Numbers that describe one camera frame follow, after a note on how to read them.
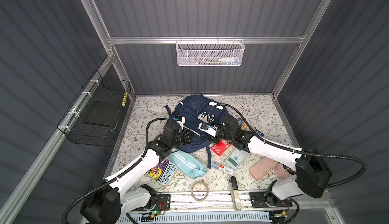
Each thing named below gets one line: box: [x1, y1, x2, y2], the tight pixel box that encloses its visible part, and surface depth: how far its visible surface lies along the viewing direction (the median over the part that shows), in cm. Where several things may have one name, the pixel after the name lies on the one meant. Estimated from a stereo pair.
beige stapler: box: [228, 175, 242, 211], surface depth 75 cm
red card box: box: [210, 139, 232, 157], surface depth 93 cm
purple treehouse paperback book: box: [145, 158, 178, 186], surface depth 82 cm
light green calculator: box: [224, 148, 250, 171], surface depth 88 cm
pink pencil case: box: [249, 157, 278, 180], surface depth 82 cm
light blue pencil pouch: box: [168, 147, 208, 179], surface depth 84 cm
